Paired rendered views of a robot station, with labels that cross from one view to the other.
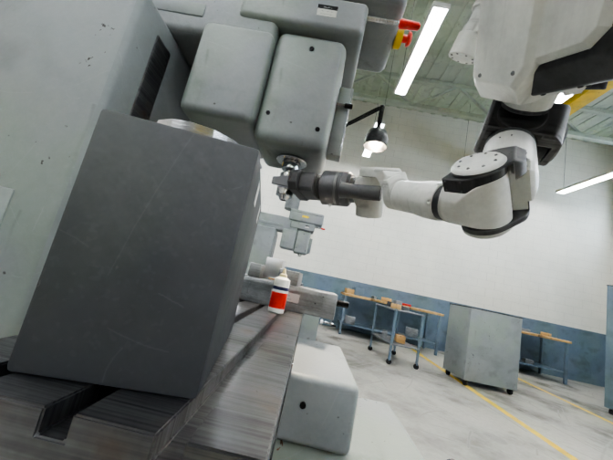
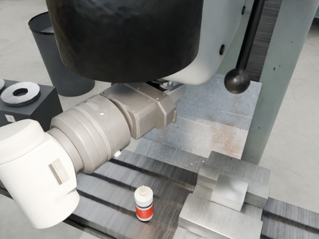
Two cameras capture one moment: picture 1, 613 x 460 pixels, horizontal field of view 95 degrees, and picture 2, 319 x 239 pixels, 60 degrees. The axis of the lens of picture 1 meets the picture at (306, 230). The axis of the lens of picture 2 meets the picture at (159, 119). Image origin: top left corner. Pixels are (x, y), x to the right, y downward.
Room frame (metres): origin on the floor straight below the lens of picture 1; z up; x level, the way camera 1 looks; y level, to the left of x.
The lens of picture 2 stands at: (0.87, -0.28, 1.51)
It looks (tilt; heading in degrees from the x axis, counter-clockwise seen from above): 42 degrees down; 110
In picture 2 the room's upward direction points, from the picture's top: straight up
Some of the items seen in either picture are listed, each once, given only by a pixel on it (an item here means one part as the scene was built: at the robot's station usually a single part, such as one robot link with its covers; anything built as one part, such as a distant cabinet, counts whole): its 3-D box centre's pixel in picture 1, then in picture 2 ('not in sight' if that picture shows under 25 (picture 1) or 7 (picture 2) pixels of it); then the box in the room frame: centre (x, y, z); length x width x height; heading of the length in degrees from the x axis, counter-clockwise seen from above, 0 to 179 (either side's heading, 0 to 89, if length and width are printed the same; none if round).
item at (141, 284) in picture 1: (189, 249); (16, 119); (0.31, 0.12, 1.00); 0.22 x 0.12 x 0.20; 7
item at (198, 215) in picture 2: (290, 277); (219, 223); (0.89, 0.02, 0.99); 0.15 x 0.06 x 0.04; 175
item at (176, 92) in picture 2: not in sight; (173, 96); (0.77, 0.07, 1.24); 0.06 x 0.02 x 0.03; 69
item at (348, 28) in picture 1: (304, 45); not in sight; (0.75, 0.12, 1.68); 0.34 x 0.24 x 0.10; 87
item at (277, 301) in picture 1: (280, 289); (144, 200); (0.72, 0.03, 0.96); 0.04 x 0.04 x 0.11
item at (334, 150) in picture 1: (339, 124); not in sight; (0.74, -0.03, 1.45); 0.04 x 0.04 x 0.21; 87
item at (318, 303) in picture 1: (280, 287); (220, 221); (0.89, 0.04, 0.96); 0.35 x 0.15 x 0.11; 85
